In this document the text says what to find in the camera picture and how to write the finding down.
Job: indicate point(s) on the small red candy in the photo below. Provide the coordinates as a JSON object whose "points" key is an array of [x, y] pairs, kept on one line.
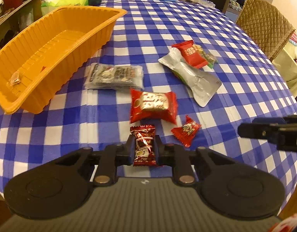
{"points": [[186, 131]]}

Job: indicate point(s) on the chair with brown quilted cover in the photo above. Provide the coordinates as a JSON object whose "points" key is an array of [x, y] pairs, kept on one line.
{"points": [[266, 26]]}

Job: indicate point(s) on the large red snack packet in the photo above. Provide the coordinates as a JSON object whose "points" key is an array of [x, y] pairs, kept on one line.
{"points": [[152, 106]]}

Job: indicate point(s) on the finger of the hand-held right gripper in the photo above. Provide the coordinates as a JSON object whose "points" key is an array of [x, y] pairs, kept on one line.
{"points": [[271, 120], [257, 130]]}

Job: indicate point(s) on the silver foil pouch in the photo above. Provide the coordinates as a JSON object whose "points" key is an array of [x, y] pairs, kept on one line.
{"points": [[192, 77]]}

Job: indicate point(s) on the sofa with pale yellow cover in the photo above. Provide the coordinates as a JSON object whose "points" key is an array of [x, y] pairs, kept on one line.
{"points": [[289, 65]]}

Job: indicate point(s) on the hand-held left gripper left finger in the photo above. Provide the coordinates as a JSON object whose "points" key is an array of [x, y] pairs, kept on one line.
{"points": [[130, 151]]}

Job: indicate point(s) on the blue white checkered tablecloth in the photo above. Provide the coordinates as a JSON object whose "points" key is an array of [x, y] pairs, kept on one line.
{"points": [[163, 29]]}

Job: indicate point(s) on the yellow green candy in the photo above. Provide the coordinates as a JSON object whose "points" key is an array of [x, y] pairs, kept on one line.
{"points": [[207, 56]]}

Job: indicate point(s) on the clear grey snack pack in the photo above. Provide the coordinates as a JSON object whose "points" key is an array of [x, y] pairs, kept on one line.
{"points": [[113, 76]]}

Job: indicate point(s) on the orange plastic tray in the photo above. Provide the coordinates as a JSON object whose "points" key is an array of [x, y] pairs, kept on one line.
{"points": [[52, 46]]}

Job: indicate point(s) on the small clear wrapper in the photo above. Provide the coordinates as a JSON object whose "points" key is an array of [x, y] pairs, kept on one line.
{"points": [[15, 79]]}

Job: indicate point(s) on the clear plastic packet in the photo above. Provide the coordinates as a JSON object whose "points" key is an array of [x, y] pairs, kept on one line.
{"points": [[207, 3]]}

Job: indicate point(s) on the red pillow snack packet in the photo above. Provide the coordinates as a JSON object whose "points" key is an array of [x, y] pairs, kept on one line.
{"points": [[192, 53]]}

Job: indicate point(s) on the dark red candy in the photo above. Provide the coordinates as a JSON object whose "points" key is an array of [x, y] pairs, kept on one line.
{"points": [[143, 142]]}

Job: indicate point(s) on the wooden shelf unit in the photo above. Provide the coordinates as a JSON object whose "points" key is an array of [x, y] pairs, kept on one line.
{"points": [[15, 19]]}

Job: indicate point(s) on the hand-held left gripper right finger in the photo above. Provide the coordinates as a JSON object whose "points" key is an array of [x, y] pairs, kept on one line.
{"points": [[158, 151]]}

